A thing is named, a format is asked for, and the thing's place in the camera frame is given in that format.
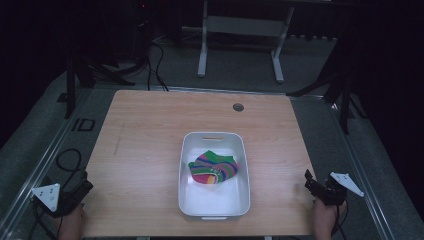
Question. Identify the colourful striped sock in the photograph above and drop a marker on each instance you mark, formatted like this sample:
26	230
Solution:
213	166

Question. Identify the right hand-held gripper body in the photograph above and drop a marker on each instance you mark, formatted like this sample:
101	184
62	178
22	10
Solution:
335	190

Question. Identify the person's right hand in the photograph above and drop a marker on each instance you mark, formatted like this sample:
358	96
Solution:
325	218

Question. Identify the white plastic bin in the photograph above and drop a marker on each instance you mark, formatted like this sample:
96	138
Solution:
213	200

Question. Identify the aluminium floor rail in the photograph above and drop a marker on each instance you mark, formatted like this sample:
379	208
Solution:
40	166
363	173

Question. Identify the black tripod stand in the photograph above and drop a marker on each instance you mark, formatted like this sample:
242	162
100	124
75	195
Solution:
70	83
345	100

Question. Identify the white metal desk frame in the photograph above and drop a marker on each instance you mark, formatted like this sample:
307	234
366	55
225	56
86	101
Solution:
243	26

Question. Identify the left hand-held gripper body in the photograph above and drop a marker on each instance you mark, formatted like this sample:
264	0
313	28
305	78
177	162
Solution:
50	197

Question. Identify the person's left hand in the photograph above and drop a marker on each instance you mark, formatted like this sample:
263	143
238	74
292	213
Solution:
71	222

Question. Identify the dark computer tower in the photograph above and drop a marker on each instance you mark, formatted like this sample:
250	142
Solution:
142	30

